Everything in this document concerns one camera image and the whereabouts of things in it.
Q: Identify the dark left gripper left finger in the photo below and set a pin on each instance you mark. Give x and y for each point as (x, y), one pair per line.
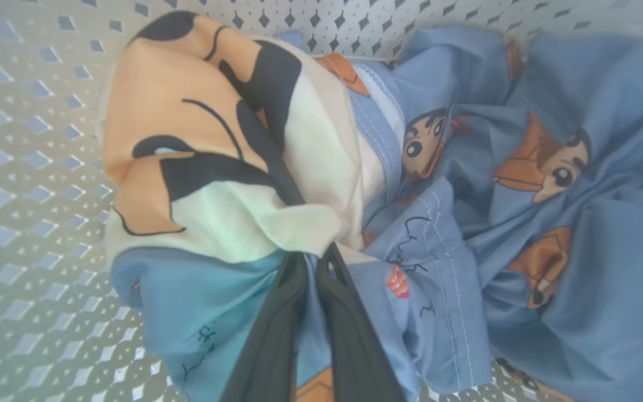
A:
(271, 346)

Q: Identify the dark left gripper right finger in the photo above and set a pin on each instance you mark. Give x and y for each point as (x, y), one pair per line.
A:
(355, 357)

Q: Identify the blue garment with cream print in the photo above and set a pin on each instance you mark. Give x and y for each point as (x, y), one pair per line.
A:
(204, 139)

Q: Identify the blue cartoon print garment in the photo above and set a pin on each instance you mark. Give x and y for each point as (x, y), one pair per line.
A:
(606, 251)

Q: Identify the cream perforated laundry basket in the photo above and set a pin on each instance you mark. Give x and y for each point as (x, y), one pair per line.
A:
(31, 167)

